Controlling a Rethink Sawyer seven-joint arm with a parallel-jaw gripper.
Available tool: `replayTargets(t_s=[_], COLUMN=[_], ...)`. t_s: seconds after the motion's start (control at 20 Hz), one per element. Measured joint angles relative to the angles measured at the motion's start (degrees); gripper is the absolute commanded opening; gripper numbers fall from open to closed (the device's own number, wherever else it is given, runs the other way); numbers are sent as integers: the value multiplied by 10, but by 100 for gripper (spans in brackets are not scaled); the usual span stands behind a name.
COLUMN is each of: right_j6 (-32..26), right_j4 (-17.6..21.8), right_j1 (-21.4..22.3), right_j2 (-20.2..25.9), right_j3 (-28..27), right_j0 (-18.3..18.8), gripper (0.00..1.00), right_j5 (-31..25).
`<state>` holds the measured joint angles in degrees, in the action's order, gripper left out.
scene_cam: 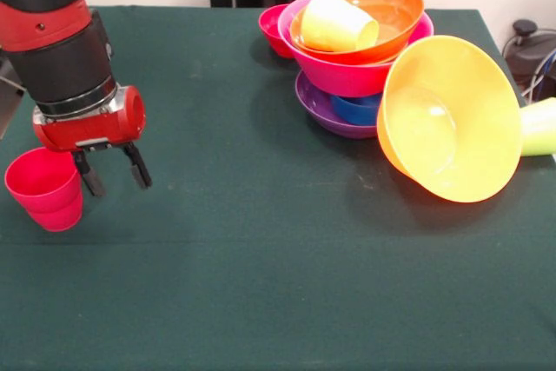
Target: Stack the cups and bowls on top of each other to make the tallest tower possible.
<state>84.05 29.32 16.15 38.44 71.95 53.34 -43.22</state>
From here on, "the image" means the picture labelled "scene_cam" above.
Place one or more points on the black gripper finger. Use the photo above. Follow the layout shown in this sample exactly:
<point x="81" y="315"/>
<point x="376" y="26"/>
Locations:
<point x="139" y="169"/>
<point x="91" y="175"/>

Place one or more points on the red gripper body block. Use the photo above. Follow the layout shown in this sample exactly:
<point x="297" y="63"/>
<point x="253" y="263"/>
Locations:
<point x="100" y="127"/>

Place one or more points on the large pink bowl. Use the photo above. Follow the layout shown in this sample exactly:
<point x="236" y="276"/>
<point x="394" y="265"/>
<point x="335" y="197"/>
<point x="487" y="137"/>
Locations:
<point x="339" y="80"/>

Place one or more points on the small blue bowl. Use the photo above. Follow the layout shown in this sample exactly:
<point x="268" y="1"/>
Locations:
<point x="356" y="112"/>

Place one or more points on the yellow cup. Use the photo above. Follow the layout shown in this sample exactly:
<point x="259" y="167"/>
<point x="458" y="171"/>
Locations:
<point x="330" y="23"/>

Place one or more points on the red-orange bowl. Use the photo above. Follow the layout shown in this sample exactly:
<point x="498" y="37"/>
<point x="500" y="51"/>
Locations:
<point x="391" y="10"/>

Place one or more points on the large orange bowl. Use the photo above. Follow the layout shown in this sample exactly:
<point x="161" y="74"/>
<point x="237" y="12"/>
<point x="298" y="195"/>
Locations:
<point x="478" y="106"/>

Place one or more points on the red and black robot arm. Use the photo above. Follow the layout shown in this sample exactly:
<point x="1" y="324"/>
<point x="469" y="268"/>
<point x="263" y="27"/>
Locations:
<point x="52" y="41"/>

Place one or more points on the red-pink cup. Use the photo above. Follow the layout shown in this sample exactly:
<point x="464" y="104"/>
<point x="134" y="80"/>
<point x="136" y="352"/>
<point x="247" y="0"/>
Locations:
<point x="43" y="197"/>

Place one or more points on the dark green tablecloth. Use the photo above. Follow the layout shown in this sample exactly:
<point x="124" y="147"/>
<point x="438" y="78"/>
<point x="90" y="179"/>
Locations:
<point x="217" y="280"/>

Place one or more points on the purple bowl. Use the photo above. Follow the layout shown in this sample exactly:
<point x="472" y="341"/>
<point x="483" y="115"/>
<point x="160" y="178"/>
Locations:
<point x="317" y="110"/>

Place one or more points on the small red-pink bowl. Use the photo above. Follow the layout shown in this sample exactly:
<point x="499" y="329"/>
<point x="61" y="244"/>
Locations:
<point x="271" y="32"/>

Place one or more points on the lime green cup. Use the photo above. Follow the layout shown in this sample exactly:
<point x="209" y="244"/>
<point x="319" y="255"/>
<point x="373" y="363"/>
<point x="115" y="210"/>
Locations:
<point x="538" y="132"/>

